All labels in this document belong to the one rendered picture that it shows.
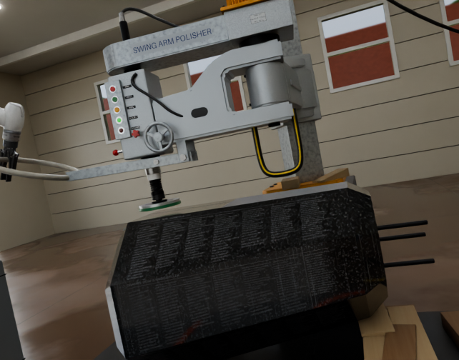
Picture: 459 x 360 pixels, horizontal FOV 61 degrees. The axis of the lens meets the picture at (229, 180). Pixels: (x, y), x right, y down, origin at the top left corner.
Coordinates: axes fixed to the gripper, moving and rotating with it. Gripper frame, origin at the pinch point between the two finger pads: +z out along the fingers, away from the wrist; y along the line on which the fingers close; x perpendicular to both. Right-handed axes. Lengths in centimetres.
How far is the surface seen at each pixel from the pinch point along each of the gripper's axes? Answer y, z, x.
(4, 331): 84, 40, -55
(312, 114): 146, -70, 88
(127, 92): 74, -59, 2
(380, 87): 131, -187, 621
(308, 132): 145, -59, 91
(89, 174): 58, -14, 3
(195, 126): 109, -49, 13
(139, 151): 85, -32, 5
